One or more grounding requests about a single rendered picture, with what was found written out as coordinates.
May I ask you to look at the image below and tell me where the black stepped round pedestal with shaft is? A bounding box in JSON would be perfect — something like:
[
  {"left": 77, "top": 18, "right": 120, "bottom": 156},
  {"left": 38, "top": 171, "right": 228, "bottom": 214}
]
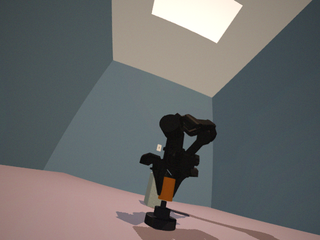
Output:
[{"left": 144, "top": 200, "right": 177, "bottom": 231}]

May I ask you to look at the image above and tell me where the orange knob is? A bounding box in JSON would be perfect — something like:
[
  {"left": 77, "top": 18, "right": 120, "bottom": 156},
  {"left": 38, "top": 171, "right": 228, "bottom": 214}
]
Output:
[{"left": 158, "top": 177, "right": 176, "bottom": 202}]

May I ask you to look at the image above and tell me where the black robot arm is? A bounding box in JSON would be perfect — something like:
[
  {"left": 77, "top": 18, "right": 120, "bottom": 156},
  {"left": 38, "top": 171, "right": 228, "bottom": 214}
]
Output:
[{"left": 159, "top": 113, "right": 217, "bottom": 169}]

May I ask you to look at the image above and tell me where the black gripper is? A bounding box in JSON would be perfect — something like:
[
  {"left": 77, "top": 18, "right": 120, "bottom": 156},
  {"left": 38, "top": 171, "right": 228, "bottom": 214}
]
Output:
[{"left": 139, "top": 142, "right": 199, "bottom": 198}]

